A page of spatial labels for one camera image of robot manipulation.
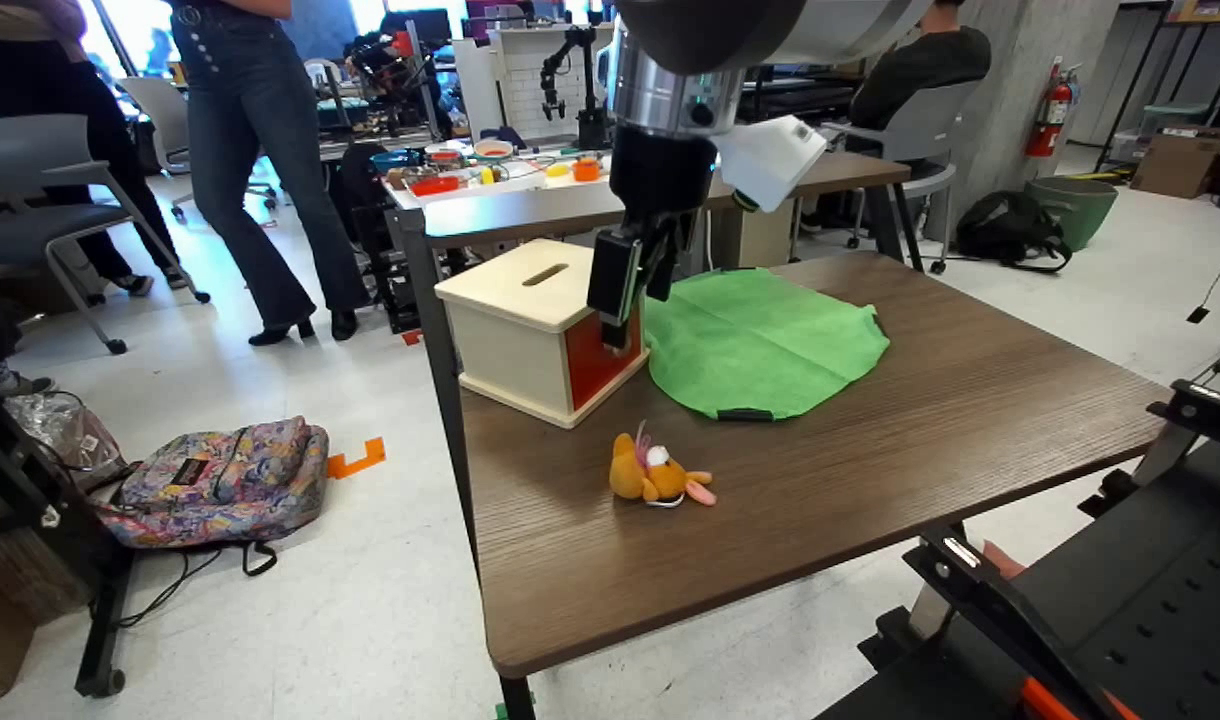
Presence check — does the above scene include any white work table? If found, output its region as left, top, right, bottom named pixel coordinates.
left=372, top=133, right=627, bottom=217

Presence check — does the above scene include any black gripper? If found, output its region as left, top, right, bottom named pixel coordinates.
left=586, top=120, right=721, bottom=356

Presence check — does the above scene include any seated person in black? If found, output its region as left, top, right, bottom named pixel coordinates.
left=844, top=0, right=998, bottom=137

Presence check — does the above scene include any person in blue jeans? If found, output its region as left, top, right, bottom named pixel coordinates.
left=163, top=0, right=372, bottom=353

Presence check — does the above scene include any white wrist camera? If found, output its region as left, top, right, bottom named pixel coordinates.
left=711, top=113, right=834, bottom=217

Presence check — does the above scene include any brown plush bunny toy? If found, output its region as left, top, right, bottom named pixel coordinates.
left=603, top=418, right=721, bottom=515

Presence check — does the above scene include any clear plastic bag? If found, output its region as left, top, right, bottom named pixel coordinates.
left=3, top=383, right=134, bottom=491

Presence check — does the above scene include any black upright table leg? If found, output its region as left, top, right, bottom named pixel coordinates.
left=390, top=202, right=485, bottom=564

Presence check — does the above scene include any black bag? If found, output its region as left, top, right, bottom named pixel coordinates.
left=952, top=188, right=1074, bottom=275

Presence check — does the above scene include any red fire extinguisher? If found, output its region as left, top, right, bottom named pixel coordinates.
left=1026, top=56, right=1080, bottom=167

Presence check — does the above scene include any green bin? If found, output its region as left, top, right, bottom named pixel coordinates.
left=1034, top=170, right=1121, bottom=255

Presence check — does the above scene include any person in dark trousers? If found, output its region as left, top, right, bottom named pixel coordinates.
left=0, top=0, right=160, bottom=298

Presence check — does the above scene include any green cloth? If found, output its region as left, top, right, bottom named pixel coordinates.
left=642, top=262, right=895, bottom=429

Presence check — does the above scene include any floral backpack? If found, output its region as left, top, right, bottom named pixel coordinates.
left=98, top=413, right=335, bottom=580

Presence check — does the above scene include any cardboard box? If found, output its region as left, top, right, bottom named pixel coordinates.
left=1133, top=123, right=1220, bottom=199

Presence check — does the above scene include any grey chair with metal legs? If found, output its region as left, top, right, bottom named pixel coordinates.
left=0, top=113, right=216, bottom=359

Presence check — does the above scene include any black metal stand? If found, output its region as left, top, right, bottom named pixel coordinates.
left=0, top=356, right=142, bottom=705

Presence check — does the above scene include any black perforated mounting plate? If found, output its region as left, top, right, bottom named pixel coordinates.
left=822, top=437, right=1220, bottom=720

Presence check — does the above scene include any wooden coin box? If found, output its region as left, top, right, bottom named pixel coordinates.
left=434, top=236, right=655, bottom=433

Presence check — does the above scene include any orange floor marker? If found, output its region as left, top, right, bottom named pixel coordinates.
left=323, top=437, right=392, bottom=484

